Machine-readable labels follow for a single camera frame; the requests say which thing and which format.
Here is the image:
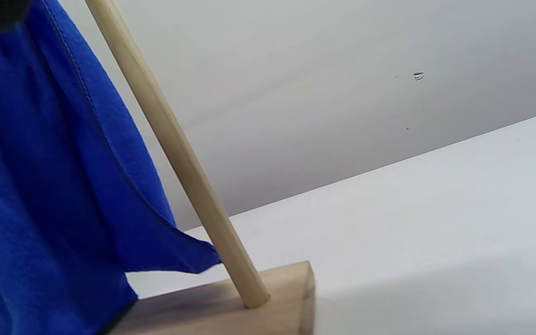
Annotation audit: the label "blue towel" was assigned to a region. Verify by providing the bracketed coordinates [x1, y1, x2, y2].
[0, 0, 222, 335]

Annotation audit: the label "wooden rack with posts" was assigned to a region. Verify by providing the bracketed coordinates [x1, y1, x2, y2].
[85, 0, 316, 335]

